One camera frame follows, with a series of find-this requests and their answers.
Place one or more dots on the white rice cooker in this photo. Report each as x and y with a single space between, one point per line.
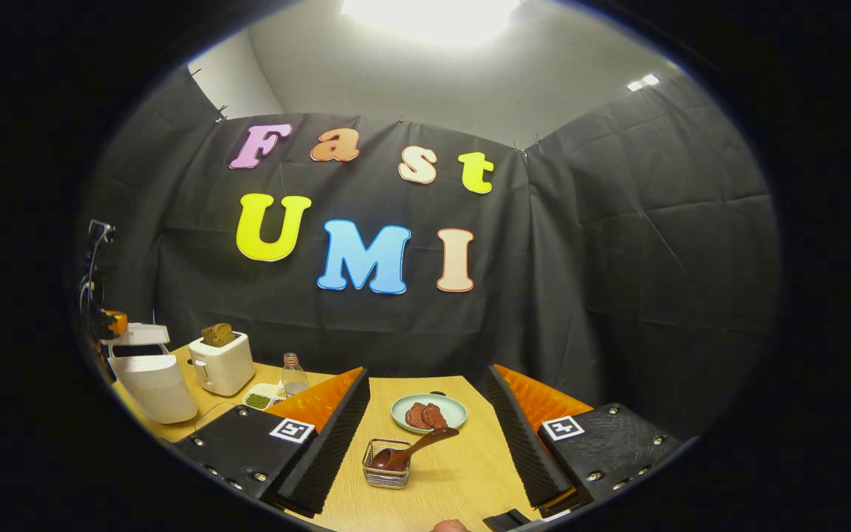
156 384

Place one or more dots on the brown bread slice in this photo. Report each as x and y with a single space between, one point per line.
222 335
206 336

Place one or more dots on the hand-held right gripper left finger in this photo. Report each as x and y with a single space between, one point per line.
329 447

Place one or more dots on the clear plastic bottle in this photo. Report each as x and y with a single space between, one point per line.
294 380

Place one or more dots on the black backdrop cloth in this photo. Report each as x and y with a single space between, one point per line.
580 258

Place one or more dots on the white divided rice dish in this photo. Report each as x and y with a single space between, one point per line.
261 399

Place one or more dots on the small ceiling light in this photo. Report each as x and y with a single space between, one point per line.
643 81

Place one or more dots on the white toaster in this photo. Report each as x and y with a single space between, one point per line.
222 366

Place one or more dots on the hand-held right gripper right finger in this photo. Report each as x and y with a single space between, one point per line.
518 447

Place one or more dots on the pale green round plate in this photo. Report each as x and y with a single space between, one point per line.
455 414

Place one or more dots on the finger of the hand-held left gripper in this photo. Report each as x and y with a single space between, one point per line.
115 324

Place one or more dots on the brown wooden spoon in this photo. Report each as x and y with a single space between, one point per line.
418 447

